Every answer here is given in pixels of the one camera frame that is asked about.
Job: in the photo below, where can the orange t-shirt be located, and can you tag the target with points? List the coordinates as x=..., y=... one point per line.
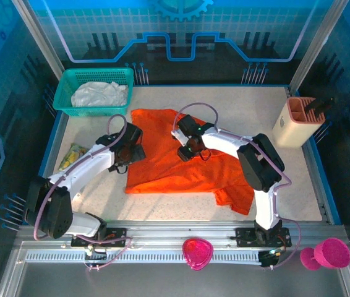
x=169, y=173

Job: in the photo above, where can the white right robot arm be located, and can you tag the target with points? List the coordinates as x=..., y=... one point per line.
x=224, y=143

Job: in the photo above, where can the yellow snack bag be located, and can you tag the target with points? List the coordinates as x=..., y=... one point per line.
x=71, y=156

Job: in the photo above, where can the crumpled white t-shirt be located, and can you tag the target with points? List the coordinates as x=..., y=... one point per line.
x=99, y=94

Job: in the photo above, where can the green plastic basket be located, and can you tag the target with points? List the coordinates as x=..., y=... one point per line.
x=70, y=80

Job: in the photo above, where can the beige holder with pink insert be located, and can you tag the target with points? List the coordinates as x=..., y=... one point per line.
x=292, y=133

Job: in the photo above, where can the pink heart-shaped bowl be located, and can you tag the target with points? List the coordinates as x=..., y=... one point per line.
x=197, y=252

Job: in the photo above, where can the black tool in holder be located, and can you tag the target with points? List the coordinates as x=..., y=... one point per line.
x=318, y=106

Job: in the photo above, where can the pink goblet cup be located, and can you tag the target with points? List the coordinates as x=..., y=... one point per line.
x=332, y=252

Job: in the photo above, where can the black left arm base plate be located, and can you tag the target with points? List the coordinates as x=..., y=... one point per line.
x=117, y=236

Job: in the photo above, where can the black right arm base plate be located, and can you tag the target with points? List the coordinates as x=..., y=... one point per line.
x=244, y=236

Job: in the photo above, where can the aluminium frame post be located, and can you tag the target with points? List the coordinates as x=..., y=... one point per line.
x=39, y=34
x=320, y=40

